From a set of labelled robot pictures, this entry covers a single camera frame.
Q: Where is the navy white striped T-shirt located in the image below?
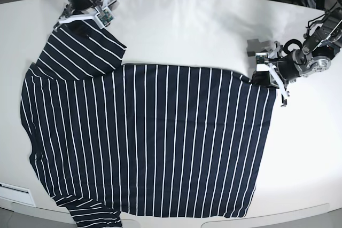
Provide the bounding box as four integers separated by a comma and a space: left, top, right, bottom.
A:
20, 21, 276, 227

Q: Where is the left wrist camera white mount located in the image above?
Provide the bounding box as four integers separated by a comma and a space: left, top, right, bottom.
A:
255, 41, 290, 107

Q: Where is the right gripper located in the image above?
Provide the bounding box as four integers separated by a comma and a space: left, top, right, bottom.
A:
66, 0, 102, 37

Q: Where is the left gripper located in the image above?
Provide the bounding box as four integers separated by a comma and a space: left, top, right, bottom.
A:
251, 51, 300, 87

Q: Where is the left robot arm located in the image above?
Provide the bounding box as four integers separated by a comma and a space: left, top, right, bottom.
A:
252, 7, 341, 89

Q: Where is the white label sticker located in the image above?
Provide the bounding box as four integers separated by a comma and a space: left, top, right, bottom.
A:
0, 182, 36, 207

